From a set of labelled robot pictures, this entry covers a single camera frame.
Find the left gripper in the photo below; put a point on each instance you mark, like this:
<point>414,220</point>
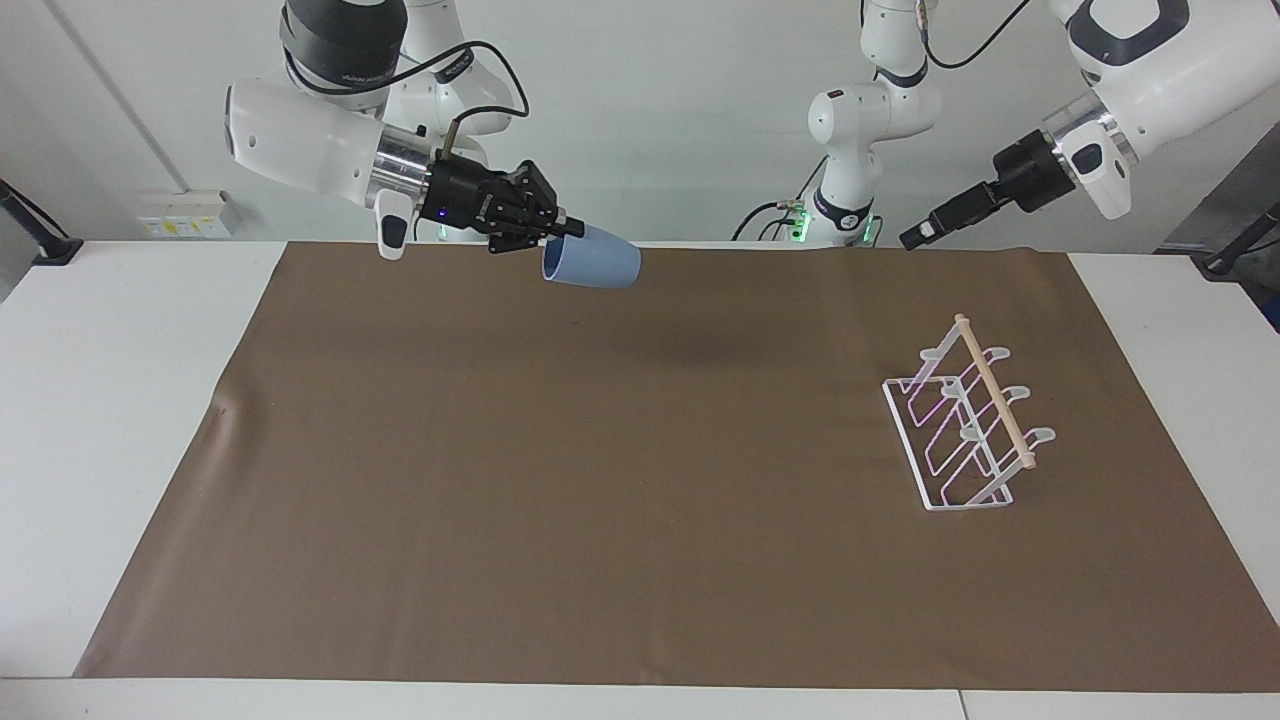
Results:
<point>1030,170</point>

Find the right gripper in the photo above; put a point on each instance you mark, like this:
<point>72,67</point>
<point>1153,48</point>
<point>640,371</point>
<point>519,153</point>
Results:
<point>458,195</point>

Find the blue cup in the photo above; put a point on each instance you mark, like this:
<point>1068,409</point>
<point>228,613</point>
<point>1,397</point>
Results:
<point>598,263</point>

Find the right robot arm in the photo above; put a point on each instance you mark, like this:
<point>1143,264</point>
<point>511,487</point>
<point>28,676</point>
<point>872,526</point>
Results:
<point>300,140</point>

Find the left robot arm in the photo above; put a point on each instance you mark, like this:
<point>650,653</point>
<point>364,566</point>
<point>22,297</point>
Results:
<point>1170,80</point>

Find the black stand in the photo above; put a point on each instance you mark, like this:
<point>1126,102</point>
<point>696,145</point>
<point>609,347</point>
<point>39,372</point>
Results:
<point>1235,250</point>
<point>45,240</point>

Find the white wall socket strip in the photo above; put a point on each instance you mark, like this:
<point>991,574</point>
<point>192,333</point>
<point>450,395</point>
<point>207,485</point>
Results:
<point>185,215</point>

